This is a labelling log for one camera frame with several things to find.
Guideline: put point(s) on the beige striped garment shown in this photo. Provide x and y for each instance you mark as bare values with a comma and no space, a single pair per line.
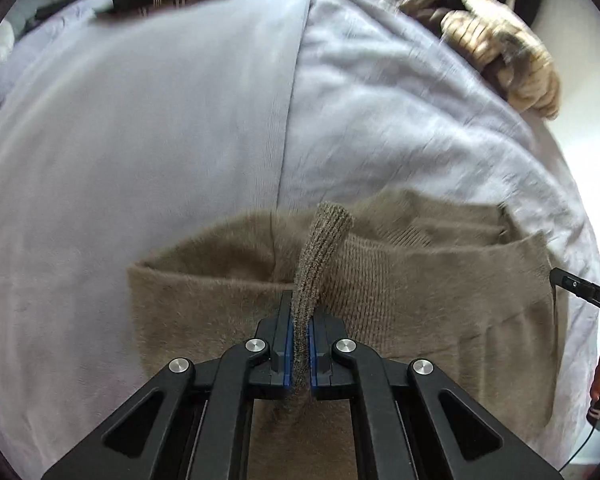
500,55

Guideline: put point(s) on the brown knit sweater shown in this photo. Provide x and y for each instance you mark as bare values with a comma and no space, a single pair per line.
405,300

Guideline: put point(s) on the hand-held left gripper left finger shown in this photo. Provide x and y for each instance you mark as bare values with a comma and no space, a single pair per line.
288,355

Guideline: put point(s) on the lavender embossed blanket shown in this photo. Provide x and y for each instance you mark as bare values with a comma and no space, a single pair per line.
155,135

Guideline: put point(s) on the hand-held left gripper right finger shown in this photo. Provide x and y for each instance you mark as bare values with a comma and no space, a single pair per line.
312,355

